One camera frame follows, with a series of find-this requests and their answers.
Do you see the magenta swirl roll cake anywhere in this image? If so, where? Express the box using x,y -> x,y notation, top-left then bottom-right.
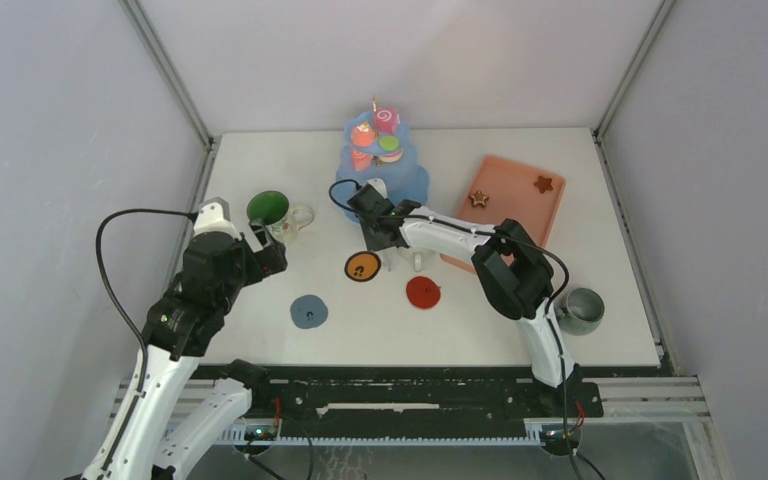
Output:
373,108 -> 401,136

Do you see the aluminium frame post left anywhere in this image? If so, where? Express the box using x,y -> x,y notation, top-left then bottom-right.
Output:
118,0 -> 213,150

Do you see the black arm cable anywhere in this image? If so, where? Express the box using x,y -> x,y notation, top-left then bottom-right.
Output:
328,178 -> 587,480
95,209 -> 200,386

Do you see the blue-grey round coaster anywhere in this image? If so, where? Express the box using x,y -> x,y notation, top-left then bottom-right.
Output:
290,294 -> 329,330

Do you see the green macaron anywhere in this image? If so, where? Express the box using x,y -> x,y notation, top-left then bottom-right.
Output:
378,135 -> 401,152

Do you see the green-lined floral cream mug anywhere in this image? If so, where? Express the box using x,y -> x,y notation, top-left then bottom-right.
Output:
246,190 -> 315,244

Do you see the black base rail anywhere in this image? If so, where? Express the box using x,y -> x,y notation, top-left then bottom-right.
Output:
118,364 -> 710,458

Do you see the blue three-tier cake stand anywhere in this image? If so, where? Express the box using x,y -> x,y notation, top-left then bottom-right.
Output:
330,101 -> 430,224

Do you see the white speckled mug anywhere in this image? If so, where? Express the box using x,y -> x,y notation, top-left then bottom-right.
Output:
396,247 -> 435,273

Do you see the pink rectangular tray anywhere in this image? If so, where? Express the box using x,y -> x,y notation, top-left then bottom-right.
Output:
448,155 -> 566,247

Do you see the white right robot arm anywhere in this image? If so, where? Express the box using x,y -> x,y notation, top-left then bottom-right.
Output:
330,180 -> 581,416

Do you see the star-shaped brown cookie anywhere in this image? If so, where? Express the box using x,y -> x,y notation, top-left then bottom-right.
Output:
468,190 -> 489,208

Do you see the dark brown star cookie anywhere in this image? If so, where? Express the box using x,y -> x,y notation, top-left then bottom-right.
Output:
534,175 -> 554,194

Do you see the grey speckled mug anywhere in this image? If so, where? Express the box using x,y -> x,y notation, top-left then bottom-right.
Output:
554,287 -> 606,336

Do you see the orange black-rimmed coaster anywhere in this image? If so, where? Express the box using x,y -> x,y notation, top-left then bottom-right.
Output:
343,251 -> 382,283

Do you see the light pink swirl roll cake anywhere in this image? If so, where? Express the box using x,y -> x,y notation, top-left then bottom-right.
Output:
350,149 -> 373,172

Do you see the aluminium frame post right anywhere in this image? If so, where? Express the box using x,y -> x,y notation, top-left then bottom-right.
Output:
593,0 -> 678,144

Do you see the red apple-shaped coaster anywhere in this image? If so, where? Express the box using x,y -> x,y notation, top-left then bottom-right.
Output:
405,276 -> 441,310

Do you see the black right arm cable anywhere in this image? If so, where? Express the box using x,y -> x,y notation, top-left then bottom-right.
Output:
328,178 -> 587,480

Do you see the pink frosted donut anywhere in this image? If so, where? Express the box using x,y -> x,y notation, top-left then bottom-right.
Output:
379,150 -> 403,163

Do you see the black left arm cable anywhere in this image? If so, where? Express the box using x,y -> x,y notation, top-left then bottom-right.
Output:
95,209 -> 200,386

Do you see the aluminium frame post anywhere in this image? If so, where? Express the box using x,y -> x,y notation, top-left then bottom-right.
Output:
118,0 -> 213,150
593,0 -> 678,144

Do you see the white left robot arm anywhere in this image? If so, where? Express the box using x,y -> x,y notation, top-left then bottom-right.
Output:
79,197 -> 287,479

